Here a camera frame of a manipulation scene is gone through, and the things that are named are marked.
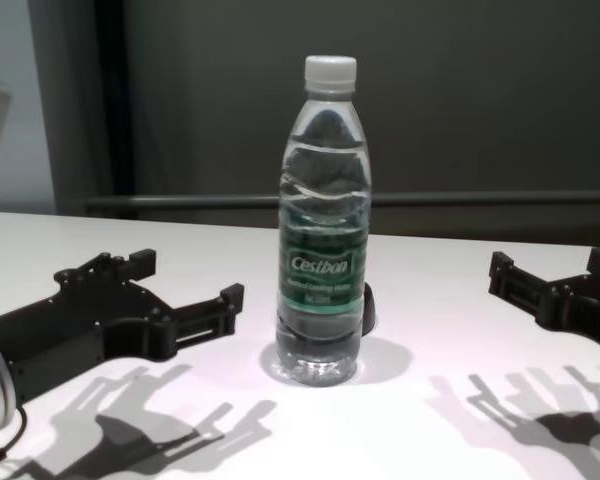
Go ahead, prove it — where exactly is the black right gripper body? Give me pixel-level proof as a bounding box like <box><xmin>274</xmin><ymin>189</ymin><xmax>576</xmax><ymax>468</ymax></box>
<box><xmin>549</xmin><ymin>272</ymin><xmax>600</xmax><ymax>360</ymax></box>

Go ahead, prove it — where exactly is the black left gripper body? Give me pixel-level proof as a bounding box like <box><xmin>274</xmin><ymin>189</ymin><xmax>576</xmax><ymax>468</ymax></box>
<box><xmin>0</xmin><ymin>283</ymin><xmax>177</xmax><ymax>402</ymax></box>

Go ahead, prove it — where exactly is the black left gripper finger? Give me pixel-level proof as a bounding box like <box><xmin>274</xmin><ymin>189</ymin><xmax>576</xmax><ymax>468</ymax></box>
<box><xmin>152</xmin><ymin>282</ymin><xmax>245</xmax><ymax>353</ymax></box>
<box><xmin>53</xmin><ymin>248</ymin><xmax>158</xmax><ymax>288</ymax></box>

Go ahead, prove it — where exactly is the clear water bottle green label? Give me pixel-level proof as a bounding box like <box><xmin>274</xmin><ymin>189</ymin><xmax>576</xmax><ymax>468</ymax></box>
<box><xmin>274</xmin><ymin>55</ymin><xmax>372</xmax><ymax>387</ymax></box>

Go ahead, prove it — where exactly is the green push button black base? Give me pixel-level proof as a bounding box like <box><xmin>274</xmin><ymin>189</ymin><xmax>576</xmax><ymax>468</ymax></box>
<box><xmin>362</xmin><ymin>284</ymin><xmax>380</xmax><ymax>335</ymax></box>

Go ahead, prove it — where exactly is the dark horizontal wall rail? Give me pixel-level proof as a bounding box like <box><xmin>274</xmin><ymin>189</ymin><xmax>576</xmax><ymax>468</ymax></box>
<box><xmin>84</xmin><ymin>194</ymin><xmax>600</xmax><ymax>210</ymax></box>

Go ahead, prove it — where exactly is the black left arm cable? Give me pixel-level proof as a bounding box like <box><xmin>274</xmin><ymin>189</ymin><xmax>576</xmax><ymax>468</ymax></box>
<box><xmin>0</xmin><ymin>404</ymin><xmax>29</xmax><ymax>464</ymax></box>

